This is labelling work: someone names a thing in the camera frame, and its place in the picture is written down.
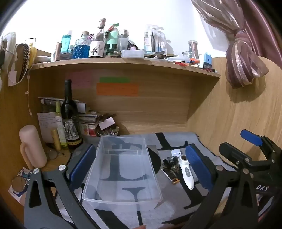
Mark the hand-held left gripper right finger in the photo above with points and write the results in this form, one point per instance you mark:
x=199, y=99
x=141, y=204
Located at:
x=198, y=167

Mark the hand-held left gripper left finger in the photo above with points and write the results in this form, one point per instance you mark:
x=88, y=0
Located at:
x=84, y=163

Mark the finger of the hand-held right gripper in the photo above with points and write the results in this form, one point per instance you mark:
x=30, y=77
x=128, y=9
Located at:
x=251, y=137
x=233, y=154

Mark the white handheld massager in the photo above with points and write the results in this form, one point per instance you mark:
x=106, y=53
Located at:
x=186, y=171

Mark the white plug adapter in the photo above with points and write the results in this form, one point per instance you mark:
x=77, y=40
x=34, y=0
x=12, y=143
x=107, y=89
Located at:
x=175, y=152

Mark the black round metal case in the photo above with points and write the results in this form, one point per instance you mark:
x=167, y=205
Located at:
x=170, y=161

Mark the black gold cosmetic tube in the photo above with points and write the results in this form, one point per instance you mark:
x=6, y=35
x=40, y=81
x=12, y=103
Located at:
x=170, y=176

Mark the clear plastic storage box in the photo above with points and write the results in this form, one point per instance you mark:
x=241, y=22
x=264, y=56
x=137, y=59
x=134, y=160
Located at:
x=120, y=199

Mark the fruit print card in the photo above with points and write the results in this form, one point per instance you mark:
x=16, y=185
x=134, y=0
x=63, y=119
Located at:
x=84, y=130

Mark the red white small box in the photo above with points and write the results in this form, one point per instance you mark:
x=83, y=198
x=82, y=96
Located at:
x=92, y=130

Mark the eyeglasses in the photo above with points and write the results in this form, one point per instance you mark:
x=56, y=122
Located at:
x=51, y=155

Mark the yellow tube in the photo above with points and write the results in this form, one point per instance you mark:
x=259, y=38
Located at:
x=56, y=141

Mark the bowl of beads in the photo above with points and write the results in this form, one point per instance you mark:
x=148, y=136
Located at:
x=108, y=132

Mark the grey mat with black pattern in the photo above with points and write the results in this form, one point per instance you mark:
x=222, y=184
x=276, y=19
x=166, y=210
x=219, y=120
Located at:
x=176, y=202

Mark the stack of books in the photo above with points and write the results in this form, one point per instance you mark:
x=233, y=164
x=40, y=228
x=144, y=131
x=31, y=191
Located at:
x=88, y=119

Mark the green spray bottle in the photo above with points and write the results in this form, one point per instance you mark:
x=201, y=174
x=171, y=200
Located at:
x=59, y=125

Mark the dark wine bottle elephant label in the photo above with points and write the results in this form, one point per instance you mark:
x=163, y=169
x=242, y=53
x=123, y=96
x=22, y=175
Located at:
x=69, y=110

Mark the white handwritten note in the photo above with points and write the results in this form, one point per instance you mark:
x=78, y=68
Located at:
x=45, y=123

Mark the blue cartoon sticker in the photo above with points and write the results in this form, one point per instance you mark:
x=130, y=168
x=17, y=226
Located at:
x=26, y=174

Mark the small round mirror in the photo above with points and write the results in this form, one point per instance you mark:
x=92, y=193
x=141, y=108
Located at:
x=18, y=183

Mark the blue white card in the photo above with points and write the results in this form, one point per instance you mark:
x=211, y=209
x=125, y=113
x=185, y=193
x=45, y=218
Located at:
x=15, y=196

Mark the orange sticky note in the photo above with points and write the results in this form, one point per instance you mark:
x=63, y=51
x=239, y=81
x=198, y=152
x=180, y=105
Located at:
x=116, y=89

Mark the pink striped curtain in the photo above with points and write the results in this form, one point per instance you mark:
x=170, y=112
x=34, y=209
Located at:
x=242, y=55

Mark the pink sticky note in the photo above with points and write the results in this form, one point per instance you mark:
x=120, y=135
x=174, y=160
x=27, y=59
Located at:
x=81, y=79

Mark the blue block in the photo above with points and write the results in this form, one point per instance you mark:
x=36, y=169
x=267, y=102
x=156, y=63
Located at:
x=207, y=61

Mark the green sticky note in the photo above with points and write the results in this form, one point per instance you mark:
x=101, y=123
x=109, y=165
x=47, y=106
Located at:
x=114, y=80

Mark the pile of pens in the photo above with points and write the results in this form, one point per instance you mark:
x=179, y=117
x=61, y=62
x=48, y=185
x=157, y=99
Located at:
x=187, y=62

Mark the glass jar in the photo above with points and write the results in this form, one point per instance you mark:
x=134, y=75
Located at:
x=193, y=49

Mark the white paper tag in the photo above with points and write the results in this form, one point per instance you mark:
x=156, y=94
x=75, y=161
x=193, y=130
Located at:
x=12, y=78

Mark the blue textured glass bottle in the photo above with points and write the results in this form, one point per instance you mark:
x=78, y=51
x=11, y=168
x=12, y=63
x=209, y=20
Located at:
x=81, y=49

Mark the clear bottle with drawn label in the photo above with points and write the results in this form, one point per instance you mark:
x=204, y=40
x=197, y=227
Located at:
x=97, y=47

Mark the white plastic case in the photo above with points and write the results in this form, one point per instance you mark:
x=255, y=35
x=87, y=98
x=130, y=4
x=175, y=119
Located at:
x=132, y=54

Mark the blue mouthwash bottle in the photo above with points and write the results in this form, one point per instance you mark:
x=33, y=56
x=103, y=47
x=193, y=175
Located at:
x=65, y=44

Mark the patterned headband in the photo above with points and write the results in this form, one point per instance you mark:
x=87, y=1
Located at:
x=23, y=57

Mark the clear plastic cup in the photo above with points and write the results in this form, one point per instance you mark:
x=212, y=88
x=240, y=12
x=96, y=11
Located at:
x=123, y=41

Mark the green pump bottle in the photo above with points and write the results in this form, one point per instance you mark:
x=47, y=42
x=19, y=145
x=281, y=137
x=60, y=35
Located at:
x=112, y=36

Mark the clear blister pack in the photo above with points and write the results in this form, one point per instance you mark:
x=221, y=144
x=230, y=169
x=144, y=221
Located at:
x=154, y=39

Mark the white cloth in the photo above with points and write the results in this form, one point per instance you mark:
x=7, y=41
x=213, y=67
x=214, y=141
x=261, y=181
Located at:
x=10, y=43

